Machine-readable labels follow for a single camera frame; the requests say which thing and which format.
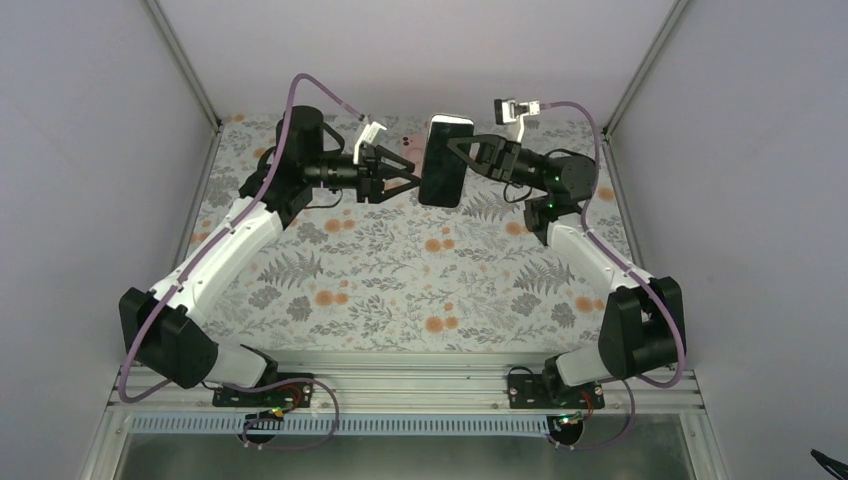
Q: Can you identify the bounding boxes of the grey slotted cable duct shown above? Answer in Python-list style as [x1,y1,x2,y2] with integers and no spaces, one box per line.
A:
[128,412,548,437]

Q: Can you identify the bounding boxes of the aluminium mounting rail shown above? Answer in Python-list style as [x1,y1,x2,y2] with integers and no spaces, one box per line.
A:
[107,350,706,414]

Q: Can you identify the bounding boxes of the floral table mat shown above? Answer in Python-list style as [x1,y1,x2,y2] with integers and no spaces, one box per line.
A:
[162,113,641,354]

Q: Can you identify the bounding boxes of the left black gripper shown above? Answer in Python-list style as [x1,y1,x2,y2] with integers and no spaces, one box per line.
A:
[305,144,419,203]

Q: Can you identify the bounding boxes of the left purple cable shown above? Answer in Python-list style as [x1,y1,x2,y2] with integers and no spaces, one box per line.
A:
[117,74,367,404]

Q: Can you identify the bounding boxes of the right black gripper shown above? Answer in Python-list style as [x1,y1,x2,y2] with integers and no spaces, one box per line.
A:
[443,135,548,193]

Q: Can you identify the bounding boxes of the pink phone case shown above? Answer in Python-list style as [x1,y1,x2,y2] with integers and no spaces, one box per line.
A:
[400,133,426,176]

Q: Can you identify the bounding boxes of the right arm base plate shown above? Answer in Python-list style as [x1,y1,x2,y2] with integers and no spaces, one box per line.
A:
[506,366,605,410]

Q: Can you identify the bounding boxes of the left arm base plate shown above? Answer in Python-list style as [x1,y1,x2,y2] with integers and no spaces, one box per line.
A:
[212,372,314,410]

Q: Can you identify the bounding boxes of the black phone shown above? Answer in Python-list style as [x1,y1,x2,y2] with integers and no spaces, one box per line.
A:
[418,114,475,208]

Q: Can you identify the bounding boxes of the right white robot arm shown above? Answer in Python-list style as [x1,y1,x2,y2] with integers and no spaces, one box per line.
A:
[447,134,686,407]

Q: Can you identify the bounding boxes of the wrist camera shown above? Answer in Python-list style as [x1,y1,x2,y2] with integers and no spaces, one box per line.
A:
[352,117,388,165]
[493,98,541,143]

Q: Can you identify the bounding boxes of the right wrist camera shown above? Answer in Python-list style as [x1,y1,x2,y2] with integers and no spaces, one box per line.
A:
[493,98,541,143]

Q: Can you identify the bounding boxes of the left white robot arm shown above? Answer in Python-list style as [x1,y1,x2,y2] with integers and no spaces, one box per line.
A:
[119,105,420,405]

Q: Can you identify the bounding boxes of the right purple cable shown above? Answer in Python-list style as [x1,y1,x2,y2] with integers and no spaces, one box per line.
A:
[539,100,686,390]

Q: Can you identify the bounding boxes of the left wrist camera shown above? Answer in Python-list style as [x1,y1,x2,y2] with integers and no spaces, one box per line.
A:
[352,117,388,165]

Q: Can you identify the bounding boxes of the purple cable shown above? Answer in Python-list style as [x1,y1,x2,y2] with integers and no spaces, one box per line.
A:
[539,100,686,390]
[117,74,367,404]

